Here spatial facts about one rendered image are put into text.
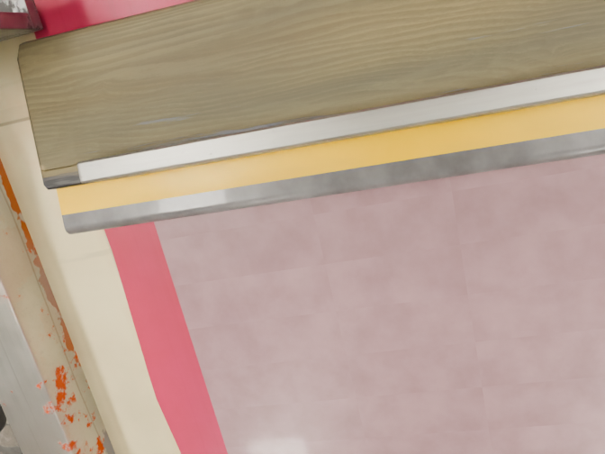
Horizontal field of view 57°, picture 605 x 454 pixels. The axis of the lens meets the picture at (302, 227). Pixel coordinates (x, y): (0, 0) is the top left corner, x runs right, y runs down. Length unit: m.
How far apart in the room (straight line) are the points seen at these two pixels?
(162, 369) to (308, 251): 0.13
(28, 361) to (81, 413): 0.06
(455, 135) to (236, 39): 0.11
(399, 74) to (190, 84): 0.10
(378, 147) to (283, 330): 0.14
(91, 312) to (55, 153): 0.12
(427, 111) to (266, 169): 0.08
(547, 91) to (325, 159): 0.10
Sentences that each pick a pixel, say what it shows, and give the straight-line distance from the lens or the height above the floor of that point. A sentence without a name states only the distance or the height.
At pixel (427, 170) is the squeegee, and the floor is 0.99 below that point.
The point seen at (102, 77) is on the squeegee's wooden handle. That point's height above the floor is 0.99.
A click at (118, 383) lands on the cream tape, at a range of 0.41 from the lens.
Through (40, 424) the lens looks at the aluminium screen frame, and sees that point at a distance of 0.41.
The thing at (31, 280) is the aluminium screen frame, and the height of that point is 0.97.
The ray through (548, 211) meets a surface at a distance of 0.31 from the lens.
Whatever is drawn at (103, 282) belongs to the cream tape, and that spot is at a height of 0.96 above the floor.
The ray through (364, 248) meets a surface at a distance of 0.31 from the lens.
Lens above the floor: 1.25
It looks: 68 degrees down
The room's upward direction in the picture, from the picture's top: 152 degrees counter-clockwise
